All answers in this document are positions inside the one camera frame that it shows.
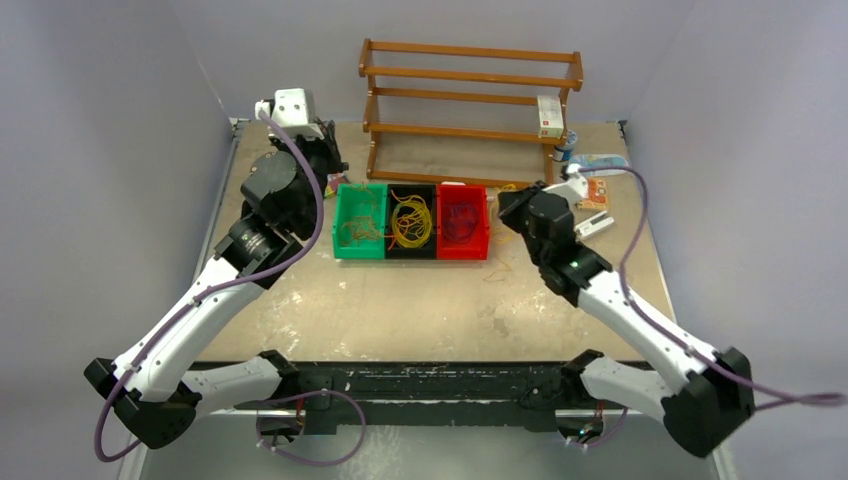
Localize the wooden two-tier shelf rack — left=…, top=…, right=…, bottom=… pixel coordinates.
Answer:
left=357, top=39, right=584, bottom=187

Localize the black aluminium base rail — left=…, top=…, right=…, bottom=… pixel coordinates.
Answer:
left=166, top=351, right=618, bottom=436

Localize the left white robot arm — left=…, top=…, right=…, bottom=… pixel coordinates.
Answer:
left=84, top=114, right=347, bottom=462

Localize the right purple robot hose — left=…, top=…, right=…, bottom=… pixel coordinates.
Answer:
left=569, top=165, right=848, bottom=452

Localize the black plastic bin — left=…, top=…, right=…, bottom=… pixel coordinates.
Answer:
left=384, top=184, right=437, bottom=260

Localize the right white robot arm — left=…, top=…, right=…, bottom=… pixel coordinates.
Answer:
left=497, top=183, right=755, bottom=458

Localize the white usb charger block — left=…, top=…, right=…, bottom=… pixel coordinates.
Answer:
left=575, top=211, right=615, bottom=240

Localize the red plastic bin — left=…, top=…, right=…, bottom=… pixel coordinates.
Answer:
left=436, top=185, right=490, bottom=260

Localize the white red carton box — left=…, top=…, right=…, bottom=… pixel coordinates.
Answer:
left=536, top=95, right=567, bottom=140

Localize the green plastic bin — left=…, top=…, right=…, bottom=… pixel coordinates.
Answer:
left=332, top=184, right=388, bottom=260

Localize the pack of coloured markers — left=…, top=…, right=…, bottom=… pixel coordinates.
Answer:
left=324, top=172, right=350, bottom=198

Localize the yellow coiled cable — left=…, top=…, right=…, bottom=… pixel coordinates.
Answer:
left=390, top=192, right=433, bottom=250

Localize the purple thin cable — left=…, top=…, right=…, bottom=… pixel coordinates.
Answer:
left=442, top=201, right=480, bottom=243

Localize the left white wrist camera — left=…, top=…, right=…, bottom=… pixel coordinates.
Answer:
left=254, top=88, right=325, bottom=141

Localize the orange thin cable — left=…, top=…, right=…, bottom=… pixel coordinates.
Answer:
left=337, top=185, right=384, bottom=248

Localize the left purple robot hose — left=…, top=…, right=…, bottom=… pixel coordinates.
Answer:
left=93, top=111, right=369, bottom=467

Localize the purple robot hose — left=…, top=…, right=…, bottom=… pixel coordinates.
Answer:
left=569, top=165, right=848, bottom=452
left=93, top=111, right=369, bottom=467

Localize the orange snack packet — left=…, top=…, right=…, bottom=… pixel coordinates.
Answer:
left=577, top=177, right=609, bottom=212

